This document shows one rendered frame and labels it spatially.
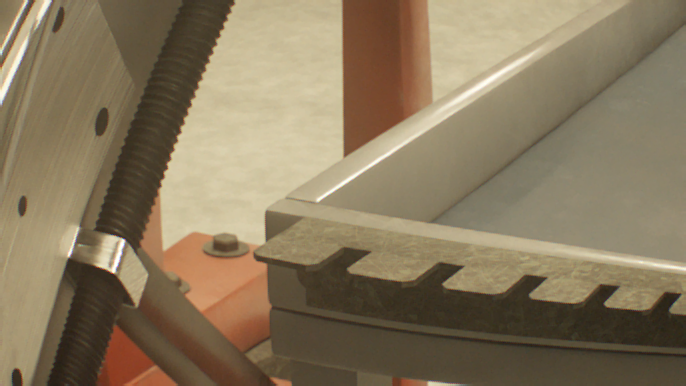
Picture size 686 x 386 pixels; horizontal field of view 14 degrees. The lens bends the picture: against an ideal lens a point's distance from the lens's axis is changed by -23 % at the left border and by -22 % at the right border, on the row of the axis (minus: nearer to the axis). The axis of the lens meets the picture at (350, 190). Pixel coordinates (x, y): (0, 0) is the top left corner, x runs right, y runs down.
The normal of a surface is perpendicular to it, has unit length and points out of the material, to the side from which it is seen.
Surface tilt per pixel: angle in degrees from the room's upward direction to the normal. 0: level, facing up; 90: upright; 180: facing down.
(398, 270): 0
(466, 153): 90
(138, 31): 90
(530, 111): 90
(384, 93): 90
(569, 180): 0
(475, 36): 0
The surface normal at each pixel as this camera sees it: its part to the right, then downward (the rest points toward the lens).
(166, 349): -0.31, 0.90
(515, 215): -0.01, -0.94
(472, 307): -0.47, 0.30
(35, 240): 0.88, 0.15
